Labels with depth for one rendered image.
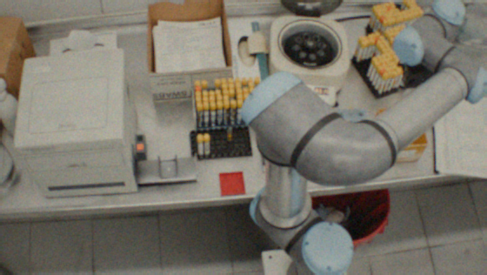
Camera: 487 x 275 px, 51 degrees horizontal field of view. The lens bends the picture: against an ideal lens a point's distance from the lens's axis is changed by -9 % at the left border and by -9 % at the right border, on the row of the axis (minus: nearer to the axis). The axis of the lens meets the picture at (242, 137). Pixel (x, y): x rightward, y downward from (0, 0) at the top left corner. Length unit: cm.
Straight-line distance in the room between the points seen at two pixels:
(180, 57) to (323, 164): 94
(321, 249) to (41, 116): 73
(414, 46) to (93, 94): 76
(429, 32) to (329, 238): 49
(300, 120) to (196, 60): 88
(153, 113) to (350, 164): 92
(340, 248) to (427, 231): 141
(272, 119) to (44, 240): 178
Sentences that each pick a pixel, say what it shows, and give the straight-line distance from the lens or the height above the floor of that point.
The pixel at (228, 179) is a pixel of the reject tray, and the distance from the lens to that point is 155.
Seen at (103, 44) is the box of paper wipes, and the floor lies 93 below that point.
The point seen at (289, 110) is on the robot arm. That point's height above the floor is 154.
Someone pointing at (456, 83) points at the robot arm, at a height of 148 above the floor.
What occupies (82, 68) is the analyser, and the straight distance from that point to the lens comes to 143.
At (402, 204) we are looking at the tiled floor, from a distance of 262.
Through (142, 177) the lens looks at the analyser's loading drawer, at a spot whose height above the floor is 91.
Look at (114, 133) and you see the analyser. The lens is 130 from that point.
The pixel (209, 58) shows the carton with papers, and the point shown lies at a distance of 170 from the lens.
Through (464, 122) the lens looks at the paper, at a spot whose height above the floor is 89.
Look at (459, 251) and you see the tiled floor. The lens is 263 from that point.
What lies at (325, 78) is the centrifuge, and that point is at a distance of 165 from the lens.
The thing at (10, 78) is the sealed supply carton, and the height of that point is 101.
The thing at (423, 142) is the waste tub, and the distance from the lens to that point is 163.
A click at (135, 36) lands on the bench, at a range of 187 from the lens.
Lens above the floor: 227
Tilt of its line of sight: 59 degrees down
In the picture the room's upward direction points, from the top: 5 degrees clockwise
